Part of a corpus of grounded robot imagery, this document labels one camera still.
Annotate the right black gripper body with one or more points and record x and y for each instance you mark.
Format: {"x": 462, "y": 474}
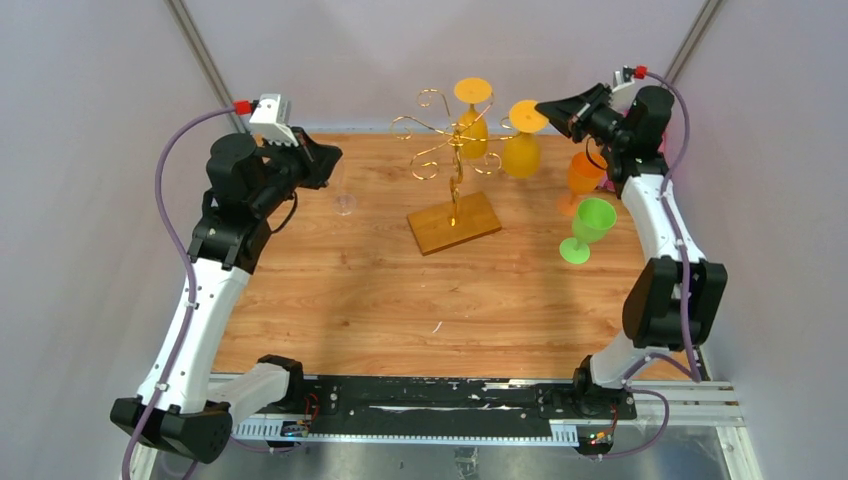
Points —
{"x": 600, "y": 120}

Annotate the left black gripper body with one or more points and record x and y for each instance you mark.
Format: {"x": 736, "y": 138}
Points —
{"x": 285, "y": 165}

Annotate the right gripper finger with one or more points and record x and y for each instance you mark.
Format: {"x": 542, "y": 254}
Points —
{"x": 560, "y": 114}
{"x": 594, "y": 95}

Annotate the clear wine glass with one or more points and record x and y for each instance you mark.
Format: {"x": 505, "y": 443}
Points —
{"x": 344, "y": 202}

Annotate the orange wine glass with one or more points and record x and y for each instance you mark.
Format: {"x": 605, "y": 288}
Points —
{"x": 583, "y": 175}

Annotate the yellow wine glass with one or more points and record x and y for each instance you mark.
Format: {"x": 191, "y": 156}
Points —
{"x": 521, "y": 153}
{"x": 471, "y": 125}

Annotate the green wine glass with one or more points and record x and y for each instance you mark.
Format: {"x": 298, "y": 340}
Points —
{"x": 593, "y": 219}

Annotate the gold wire glass rack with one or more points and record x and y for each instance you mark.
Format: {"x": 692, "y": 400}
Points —
{"x": 464, "y": 217}

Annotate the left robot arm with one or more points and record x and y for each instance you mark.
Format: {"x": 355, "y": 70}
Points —
{"x": 205, "y": 298}

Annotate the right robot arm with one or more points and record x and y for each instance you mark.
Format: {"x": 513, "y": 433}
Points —
{"x": 671, "y": 308}

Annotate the pink camouflage cloth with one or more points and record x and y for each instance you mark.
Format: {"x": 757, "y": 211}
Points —
{"x": 663, "y": 148}

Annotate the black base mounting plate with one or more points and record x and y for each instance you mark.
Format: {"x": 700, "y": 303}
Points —
{"x": 438, "y": 409}

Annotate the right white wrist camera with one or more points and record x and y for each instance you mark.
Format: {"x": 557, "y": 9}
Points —
{"x": 623, "y": 88}

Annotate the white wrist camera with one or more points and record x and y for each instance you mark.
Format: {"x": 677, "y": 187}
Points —
{"x": 623, "y": 88}
{"x": 269, "y": 120}

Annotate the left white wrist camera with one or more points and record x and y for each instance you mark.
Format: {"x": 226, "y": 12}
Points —
{"x": 269, "y": 120}

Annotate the aluminium frame rail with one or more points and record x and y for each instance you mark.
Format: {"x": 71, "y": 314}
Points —
{"x": 666, "y": 410}

